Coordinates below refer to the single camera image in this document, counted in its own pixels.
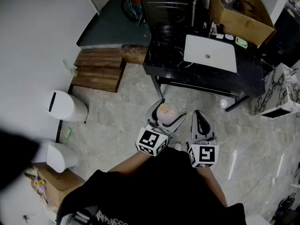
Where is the grey drain hose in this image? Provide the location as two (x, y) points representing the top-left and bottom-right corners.
(190, 0), (199, 28)

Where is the chrome faucet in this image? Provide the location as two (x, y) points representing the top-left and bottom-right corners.
(209, 22), (224, 38)

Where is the black shoe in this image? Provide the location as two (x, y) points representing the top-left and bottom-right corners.
(274, 192), (297, 220)

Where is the black metal counter frame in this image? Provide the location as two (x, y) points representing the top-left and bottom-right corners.
(150, 75), (250, 113)

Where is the plain white bin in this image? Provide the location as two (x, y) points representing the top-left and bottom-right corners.
(31, 140), (79, 173)

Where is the person's right forearm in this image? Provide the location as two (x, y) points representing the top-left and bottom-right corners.
(196, 166), (228, 209)

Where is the small pale round object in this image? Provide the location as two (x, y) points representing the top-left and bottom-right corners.
(156, 103), (178, 127)

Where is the person's left forearm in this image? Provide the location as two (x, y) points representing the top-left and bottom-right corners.
(107, 150), (153, 173)

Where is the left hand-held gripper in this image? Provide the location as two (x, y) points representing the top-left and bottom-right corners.
(135, 98), (187, 158)

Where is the white wire bundle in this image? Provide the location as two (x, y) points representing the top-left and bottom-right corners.
(127, 0), (144, 26)

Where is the red object on platform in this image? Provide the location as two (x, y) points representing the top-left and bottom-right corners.
(131, 0), (143, 14)

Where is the person's black clothing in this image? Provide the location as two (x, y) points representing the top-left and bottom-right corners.
(55, 146), (247, 225)

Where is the dark teal raised platform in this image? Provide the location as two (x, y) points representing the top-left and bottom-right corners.
(75, 0), (152, 48)

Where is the large open cardboard box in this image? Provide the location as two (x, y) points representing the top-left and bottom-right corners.
(209, 0), (276, 49)

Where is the white wall plug with cable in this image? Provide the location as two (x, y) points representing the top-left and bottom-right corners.
(62, 59), (79, 78)

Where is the grey chest strap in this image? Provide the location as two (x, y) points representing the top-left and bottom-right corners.
(69, 206), (98, 225)

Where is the white marble cabinet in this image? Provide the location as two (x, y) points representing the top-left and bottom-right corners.
(250, 63), (300, 120)

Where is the black marble counter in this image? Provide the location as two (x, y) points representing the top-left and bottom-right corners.
(142, 23), (267, 100)

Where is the white sink basin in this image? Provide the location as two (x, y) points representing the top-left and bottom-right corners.
(183, 34), (238, 74)

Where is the white bin with black slot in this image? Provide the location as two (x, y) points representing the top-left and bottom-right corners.
(45, 90), (90, 123)

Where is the brown wooden plank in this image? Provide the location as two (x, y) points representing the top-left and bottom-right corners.
(119, 45), (150, 66)

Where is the brown wooden slat pallet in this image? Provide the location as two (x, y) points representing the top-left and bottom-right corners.
(70, 47), (128, 94)

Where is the green soap dish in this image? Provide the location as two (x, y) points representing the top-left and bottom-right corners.
(235, 36), (249, 49)

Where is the small cardboard box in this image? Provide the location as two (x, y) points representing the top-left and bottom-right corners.
(32, 162), (86, 209)

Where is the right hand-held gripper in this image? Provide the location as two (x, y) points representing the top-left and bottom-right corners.
(187, 109), (220, 169)

